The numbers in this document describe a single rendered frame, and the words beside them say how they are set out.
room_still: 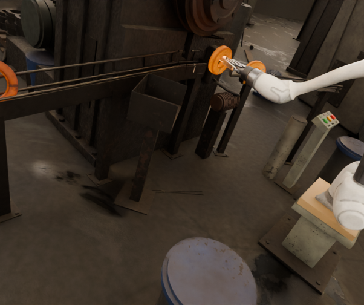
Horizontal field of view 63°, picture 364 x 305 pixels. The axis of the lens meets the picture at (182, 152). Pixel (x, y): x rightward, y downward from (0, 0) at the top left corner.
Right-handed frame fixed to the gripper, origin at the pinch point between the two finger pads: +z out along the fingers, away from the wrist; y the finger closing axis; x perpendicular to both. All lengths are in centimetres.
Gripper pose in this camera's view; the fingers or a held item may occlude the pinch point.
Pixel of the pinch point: (221, 57)
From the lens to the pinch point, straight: 166.6
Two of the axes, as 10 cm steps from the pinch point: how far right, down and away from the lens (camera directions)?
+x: 3.0, -7.7, -5.7
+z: -6.7, -5.9, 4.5
